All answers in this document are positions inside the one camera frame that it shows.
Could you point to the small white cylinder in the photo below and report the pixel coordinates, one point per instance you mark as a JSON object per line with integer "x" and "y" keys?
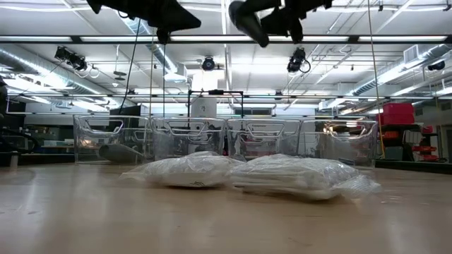
{"x": 14, "y": 160}

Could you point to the grey deodorant stick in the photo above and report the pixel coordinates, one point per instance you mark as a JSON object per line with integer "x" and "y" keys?
{"x": 120, "y": 154}

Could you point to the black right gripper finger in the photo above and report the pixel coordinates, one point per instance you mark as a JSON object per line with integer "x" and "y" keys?
{"x": 273, "y": 21}
{"x": 296, "y": 30}

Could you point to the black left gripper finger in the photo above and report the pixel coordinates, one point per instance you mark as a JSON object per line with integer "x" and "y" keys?
{"x": 169, "y": 27}
{"x": 174, "y": 14}

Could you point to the metal storage shelf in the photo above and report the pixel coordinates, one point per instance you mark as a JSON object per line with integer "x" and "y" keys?
{"x": 423, "y": 148}

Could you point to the silver ventilation duct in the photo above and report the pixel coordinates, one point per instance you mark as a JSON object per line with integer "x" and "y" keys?
{"x": 35, "y": 65}
{"x": 406, "y": 68}
{"x": 166, "y": 60}

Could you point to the clear plastic bin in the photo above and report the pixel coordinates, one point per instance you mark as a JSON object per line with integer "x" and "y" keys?
{"x": 88, "y": 137}
{"x": 263, "y": 139}
{"x": 187, "y": 141}
{"x": 339, "y": 144}

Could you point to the red plastic crate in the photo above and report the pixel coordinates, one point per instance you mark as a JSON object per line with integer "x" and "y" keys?
{"x": 397, "y": 113}

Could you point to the white pillar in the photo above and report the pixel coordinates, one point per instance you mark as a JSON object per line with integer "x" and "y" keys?
{"x": 204, "y": 106}

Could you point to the black deodorant stick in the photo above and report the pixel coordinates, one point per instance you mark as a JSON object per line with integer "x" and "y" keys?
{"x": 247, "y": 21}

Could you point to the black overhead camera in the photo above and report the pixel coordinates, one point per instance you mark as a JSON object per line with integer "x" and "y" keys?
{"x": 208, "y": 64}

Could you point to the cotton swabs clear bag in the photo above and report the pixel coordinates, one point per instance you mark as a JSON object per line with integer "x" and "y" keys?
{"x": 300, "y": 176}
{"x": 183, "y": 173}

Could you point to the dark cluttered workbench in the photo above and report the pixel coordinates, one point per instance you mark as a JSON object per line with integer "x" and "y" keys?
{"x": 53, "y": 143}

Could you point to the black tubular stand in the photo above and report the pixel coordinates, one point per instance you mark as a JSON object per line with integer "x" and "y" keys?
{"x": 215, "y": 92}

